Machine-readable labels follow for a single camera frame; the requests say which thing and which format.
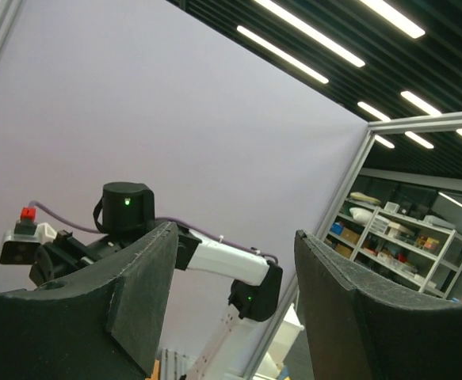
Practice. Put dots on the metal storage shelf rack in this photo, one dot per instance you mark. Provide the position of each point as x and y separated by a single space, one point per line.
418 252

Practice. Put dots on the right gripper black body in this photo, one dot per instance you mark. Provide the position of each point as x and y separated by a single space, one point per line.
66 254

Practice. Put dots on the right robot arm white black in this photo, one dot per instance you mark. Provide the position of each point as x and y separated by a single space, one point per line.
123 214

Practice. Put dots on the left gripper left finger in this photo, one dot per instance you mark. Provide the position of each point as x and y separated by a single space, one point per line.
100 322

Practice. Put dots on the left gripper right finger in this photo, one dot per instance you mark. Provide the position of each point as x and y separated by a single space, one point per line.
361 325

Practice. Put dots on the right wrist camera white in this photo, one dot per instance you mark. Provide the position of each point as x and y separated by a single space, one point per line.
19 245

